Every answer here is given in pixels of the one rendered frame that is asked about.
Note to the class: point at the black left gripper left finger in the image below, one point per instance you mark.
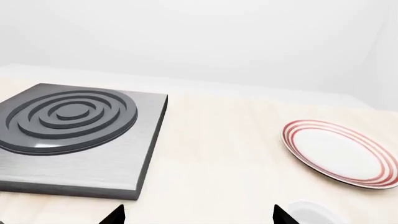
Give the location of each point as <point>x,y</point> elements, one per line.
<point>115,217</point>

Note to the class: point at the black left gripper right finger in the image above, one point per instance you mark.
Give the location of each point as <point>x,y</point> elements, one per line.
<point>282,217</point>

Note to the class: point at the white plate with red rings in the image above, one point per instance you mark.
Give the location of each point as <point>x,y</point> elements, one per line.
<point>337,152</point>

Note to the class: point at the small white round dish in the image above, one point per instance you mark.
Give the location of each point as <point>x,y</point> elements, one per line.
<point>314,213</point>

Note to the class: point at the grey flat stove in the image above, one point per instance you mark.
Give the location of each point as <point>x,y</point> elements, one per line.
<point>77,170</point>

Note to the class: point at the dark ringed stove burner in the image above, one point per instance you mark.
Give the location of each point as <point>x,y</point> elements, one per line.
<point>66,121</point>

